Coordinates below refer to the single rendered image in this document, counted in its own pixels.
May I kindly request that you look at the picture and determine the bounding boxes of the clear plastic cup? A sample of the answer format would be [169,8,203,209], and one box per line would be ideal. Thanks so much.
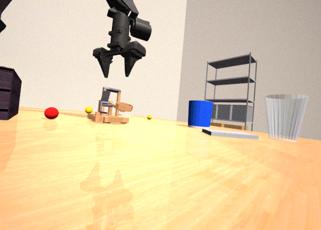
[265,94,309,142]

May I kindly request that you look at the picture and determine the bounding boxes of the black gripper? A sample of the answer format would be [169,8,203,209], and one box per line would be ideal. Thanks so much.
[92,27,146,78]

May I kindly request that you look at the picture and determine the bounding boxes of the yellow ball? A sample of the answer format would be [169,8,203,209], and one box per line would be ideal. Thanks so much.
[85,107,92,113]

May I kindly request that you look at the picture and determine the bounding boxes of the blue cup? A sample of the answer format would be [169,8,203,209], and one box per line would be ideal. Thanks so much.
[188,100,213,129]

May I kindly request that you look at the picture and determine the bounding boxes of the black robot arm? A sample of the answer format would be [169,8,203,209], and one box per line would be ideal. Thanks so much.
[0,0,152,42]

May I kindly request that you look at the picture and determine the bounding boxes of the red ball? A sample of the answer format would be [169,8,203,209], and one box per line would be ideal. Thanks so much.
[44,107,59,119]

